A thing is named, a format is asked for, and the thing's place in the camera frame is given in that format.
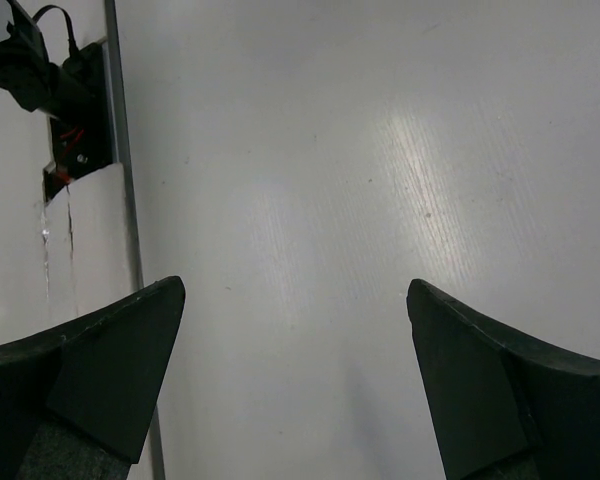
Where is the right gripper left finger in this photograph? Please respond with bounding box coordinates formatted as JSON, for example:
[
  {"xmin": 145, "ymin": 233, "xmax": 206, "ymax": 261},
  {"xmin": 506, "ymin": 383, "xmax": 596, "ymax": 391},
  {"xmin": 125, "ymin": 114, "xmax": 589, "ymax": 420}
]
[{"xmin": 0, "ymin": 276, "xmax": 185, "ymax": 479}]

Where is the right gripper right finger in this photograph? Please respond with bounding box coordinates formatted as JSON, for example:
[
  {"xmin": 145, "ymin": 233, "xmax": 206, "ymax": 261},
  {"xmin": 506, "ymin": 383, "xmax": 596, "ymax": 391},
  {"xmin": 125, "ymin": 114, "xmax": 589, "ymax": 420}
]
[{"xmin": 406, "ymin": 279, "xmax": 600, "ymax": 479}]

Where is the aluminium mounting rail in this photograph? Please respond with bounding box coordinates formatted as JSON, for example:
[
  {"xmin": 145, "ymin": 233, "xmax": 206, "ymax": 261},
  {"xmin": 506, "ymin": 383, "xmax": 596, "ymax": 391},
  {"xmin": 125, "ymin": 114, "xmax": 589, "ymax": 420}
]
[{"xmin": 104, "ymin": 0, "xmax": 165, "ymax": 479}]

